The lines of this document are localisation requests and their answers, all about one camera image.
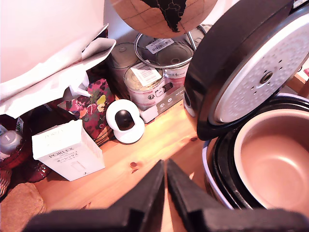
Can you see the black rice cooker lid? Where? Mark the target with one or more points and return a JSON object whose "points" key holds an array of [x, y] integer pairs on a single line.
{"points": [[217, 48]]}

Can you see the black Philips rice cooker body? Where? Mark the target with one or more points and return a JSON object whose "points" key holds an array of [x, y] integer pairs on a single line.
{"points": [[223, 169]]}

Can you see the white round device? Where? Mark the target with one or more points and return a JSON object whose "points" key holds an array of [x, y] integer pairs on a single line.
{"points": [[190, 108]]}

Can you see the white Porlex box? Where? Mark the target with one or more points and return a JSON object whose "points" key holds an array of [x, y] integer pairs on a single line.
{"points": [[72, 157]]}

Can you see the grey cardboard tray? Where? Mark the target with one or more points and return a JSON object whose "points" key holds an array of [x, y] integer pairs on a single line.
{"points": [[166, 104]]}

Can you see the copper-coloured inner pot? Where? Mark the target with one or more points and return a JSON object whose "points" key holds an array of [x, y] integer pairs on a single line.
{"points": [[277, 164]]}

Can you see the silver paint tin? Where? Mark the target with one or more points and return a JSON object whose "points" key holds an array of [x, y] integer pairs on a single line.
{"points": [[123, 58], [144, 46], [176, 72], [142, 94]]}

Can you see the red glass bowl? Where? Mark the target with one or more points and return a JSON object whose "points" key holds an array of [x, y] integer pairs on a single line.
{"points": [[38, 172]]}

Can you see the stack of cork coasters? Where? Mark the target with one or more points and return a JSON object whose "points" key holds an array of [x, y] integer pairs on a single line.
{"points": [[23, 207]]}

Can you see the wicker basket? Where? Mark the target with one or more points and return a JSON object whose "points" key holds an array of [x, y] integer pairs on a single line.
{"points": [[3, 181]]}

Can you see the bottle with grey cap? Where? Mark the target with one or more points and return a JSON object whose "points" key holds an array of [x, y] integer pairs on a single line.
{"points": [[10, 141]]}

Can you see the white paper bag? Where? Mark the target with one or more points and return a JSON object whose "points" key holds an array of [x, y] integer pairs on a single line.
{"points": [[48, 79]]}

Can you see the wooden chair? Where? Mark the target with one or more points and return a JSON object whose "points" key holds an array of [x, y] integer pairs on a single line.
{"points": [[295, 83]]}

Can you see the cork globe on metal stand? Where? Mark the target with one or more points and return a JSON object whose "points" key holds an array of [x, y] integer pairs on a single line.
{"points": [[135, 14]]}

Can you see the white round security camera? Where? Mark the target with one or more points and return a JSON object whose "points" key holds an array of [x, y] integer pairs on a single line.
{"points": [[125, 135]]}

